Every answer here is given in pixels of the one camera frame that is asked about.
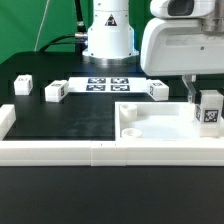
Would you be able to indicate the white U-shaped fence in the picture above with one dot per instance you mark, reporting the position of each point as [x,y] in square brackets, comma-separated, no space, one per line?
[208,151]

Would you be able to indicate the white marker base plate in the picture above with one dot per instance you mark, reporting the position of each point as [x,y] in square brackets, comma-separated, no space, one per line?
[107,85]

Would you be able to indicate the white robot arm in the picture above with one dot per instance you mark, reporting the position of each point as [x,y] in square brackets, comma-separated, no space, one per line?
[110,37]

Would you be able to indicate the white square tabletop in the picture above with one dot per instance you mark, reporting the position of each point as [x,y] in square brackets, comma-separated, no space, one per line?
[166,121]

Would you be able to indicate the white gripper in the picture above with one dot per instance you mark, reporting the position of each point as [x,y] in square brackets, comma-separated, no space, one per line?
[184,37]

